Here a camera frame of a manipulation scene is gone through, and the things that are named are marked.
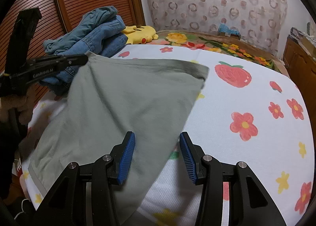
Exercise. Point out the white floral strawberry blanket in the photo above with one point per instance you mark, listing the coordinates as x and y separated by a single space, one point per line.
245 112

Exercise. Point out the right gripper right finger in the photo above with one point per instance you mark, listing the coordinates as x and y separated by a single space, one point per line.
249 201

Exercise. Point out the pink circle-pattern curtain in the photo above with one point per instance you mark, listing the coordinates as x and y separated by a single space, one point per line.
258 22

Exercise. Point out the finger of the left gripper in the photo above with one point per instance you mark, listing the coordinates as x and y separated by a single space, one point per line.
63 62

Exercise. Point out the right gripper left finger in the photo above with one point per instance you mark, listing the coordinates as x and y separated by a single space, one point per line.
83 194

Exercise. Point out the blue folded jeans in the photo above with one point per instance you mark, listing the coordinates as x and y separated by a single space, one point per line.
106 40

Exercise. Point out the grey-green shorts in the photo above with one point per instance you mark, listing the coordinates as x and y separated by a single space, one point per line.
109 97

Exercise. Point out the brown louvered wardrobe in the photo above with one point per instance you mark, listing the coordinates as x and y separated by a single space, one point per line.
61 16

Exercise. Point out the brown floral bed cover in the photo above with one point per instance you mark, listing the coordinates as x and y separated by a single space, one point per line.
221 44

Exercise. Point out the teal denim garment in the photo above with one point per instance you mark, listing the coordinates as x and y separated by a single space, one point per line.
89 21

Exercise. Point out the cardboard box with items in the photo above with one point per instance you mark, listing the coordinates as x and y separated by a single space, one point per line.
304 39

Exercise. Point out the yellow Pikachu plush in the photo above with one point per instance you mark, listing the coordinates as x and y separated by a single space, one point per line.
140 35

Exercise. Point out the box with blue items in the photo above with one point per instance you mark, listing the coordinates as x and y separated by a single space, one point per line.
223 28

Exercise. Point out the wooden sideboard cabinet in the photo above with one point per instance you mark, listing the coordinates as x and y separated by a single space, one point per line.
301 69

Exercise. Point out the person's left hand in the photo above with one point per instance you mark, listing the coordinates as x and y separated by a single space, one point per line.
24 106

